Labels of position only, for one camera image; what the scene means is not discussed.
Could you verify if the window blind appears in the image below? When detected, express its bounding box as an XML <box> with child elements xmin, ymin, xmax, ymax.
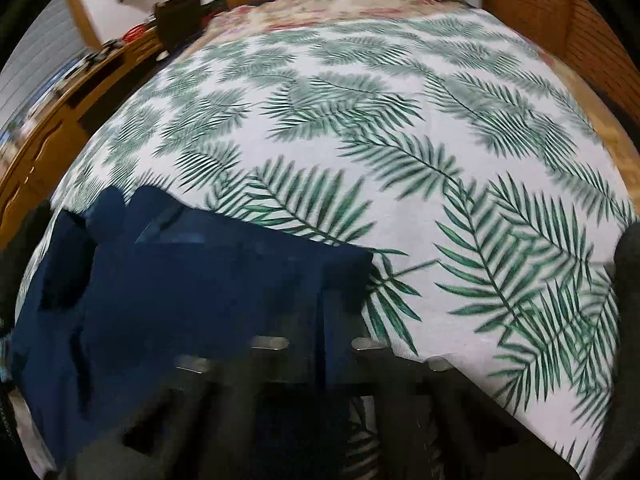
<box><xmin>0</xmin><ymin>0</ymin><xmax>84</xmax><ymax>137</ymax></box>

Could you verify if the floral blanket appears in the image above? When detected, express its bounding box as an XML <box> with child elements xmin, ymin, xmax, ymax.
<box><xmin>200</xmin><ymin>0</ymin><xmax>481</xmax><ymax>37</ymax></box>

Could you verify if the leaf print bedsheet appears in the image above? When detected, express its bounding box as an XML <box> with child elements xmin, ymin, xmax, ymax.
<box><xmin>15</xmin><ymin>10</ymin><xmax>638</xmax><ymax>480</ymax></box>

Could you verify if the wooden desk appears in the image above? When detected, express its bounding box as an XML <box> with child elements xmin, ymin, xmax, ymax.
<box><xmin>0</xmin><ymin>25</ymin><xmax>167</xmax><ymax>252</ymax></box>

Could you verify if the dark chair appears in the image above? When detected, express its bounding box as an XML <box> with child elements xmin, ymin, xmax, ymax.
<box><xmin>153</xmin><ymin>0</ymin><xmax>207</xmax><ymax>54</ymax></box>

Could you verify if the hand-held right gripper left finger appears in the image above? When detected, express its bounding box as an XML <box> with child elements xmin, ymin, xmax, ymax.
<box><xmin>60</xmin><ymin>280</ymin><xmax>328</xmax><ymax>480</ymax></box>

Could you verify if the dark grey cloth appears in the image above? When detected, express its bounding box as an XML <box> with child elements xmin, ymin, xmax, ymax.
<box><xmin>590</xmin><ymin>222</ymin><xmax>640</xmax><ymax>480</ymax></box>

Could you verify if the wooden slatted wardrobe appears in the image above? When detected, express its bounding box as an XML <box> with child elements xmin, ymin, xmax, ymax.
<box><xmin>480</xmin><ymin>0</ymin><xmax>640</xmax><ymax>128</ymax></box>

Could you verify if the black cloth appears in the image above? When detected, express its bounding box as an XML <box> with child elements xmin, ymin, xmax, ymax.
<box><xmin>0</xmin><ymin>200</ymin><xmax>56</xmax><ymax>326</ymax></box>

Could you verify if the navy blue blazer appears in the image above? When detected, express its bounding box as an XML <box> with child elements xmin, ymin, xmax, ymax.
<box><xmin>12</xmin><ymin>185</ymin><xmax>377</xmax><ymax>480</ymax></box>

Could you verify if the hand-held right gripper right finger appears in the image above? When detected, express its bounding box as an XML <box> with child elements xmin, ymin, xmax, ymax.
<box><xmin>325</xmin><ymin>280</ymin><xmax>582</xmax><ymax>480</ymax></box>

